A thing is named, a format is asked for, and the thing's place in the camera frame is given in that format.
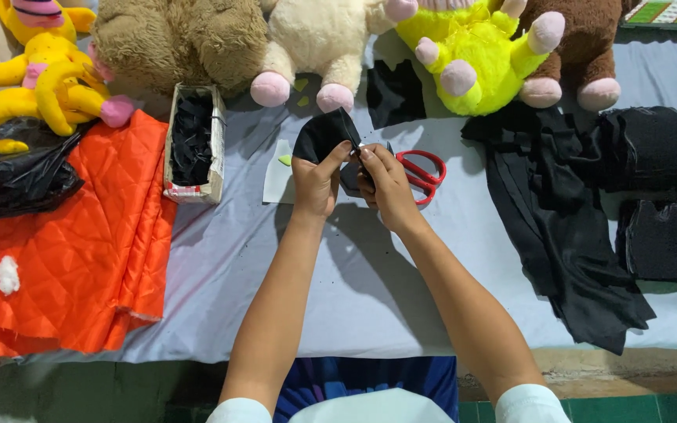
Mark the heap of black fabric scraps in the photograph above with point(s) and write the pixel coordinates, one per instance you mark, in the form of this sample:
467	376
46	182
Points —
191	141

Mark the green felt scrap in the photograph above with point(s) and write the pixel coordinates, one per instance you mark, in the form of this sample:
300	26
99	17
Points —
300	84
303	101
284	160

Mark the black cut fabric panel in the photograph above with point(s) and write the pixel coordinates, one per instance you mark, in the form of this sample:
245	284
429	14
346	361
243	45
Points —
659	244

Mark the cardboard box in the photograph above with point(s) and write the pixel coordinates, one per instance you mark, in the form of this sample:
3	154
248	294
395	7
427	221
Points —
216	147

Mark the grey table sheet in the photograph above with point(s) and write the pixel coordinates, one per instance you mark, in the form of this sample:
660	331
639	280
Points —
362	282

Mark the person's left hand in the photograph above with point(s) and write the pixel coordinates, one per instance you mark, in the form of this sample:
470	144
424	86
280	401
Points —
315	188

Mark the green patterned mat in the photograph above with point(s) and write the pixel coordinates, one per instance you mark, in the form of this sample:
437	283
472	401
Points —
664	12

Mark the yellow long-limbed plush toy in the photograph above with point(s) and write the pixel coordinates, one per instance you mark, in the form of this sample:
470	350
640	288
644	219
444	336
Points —
44	64

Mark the cream plush toy pink feet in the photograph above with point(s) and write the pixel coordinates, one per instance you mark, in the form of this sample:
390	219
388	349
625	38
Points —
321	35

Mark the person's blue patterned skirt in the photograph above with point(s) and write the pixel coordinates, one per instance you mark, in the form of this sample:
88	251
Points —
409	382

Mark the stack of black cut pieces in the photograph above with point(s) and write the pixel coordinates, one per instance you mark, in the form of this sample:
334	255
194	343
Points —
650	147

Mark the long black cloth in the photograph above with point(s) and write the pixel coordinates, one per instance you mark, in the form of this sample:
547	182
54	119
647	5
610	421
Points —
556	235

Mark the person's right hand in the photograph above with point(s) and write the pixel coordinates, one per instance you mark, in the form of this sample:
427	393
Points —
394	194

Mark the black plastic bag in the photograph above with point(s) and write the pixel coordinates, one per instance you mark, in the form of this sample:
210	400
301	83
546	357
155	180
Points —
15	176

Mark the square black fabric patch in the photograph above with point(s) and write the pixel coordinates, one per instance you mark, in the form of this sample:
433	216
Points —
394	94

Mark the brown plush toy pink feet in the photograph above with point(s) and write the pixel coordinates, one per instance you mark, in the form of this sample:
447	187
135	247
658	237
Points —
591	41

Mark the neon yellow plush toy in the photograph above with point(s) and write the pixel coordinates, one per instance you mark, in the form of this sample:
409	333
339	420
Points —
479	64

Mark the orange quilted fabric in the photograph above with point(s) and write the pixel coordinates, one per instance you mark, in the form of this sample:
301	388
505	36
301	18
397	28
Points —
97	247

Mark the white stuffing tuft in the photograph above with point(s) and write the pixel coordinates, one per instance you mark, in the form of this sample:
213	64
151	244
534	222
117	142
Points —
7	276

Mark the tan furry plush toy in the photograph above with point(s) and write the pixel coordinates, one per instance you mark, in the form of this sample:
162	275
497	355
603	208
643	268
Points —
174	41

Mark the white paper sheet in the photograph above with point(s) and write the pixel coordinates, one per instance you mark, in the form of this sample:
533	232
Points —
274	185

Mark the person's white shirt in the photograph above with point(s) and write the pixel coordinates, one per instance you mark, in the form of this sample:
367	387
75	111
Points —
374	411

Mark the small black fabric piece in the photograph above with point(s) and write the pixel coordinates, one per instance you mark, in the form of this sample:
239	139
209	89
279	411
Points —
349	176

